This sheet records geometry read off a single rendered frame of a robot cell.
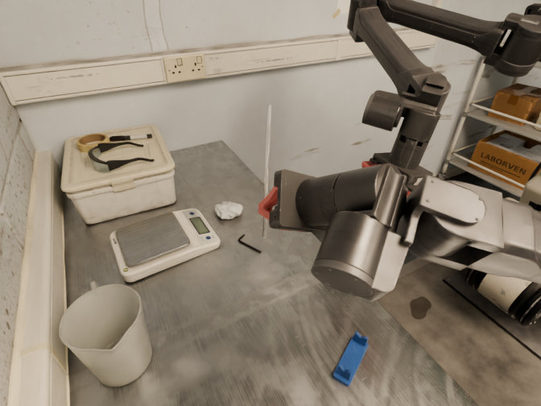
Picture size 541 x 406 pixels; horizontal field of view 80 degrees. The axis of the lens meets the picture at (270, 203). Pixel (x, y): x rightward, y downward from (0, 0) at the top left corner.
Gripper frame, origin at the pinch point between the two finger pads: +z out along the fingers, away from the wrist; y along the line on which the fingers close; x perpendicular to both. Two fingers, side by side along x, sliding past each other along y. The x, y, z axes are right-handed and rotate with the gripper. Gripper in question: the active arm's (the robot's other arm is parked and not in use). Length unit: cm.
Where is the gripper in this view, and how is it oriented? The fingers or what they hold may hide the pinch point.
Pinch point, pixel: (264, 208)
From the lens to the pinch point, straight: 45.9
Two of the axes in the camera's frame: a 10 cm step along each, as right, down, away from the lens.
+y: 7.7, 1.3, 6.3
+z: -6.4, 0.9, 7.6
